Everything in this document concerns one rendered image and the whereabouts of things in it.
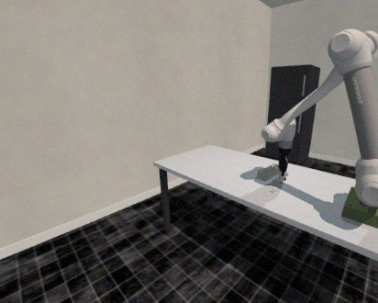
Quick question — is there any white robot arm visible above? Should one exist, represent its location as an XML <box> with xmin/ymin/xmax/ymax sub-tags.
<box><xmin>261</xmin><ymin>29</ymin><xmax>378</xmax><ymax>208</ymax></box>

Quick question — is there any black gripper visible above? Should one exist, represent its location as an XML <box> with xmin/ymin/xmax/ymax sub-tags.
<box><xmin>278</xmin><ymin>148</ymin><xmax>291</xmax><ymax>181</ymax></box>

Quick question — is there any grey three-compartment bin rack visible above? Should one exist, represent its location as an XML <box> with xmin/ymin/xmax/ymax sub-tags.
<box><xmin>257</xmin><ymin>163</ymin><xmax>279</xmax><ymax>180</ymax></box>

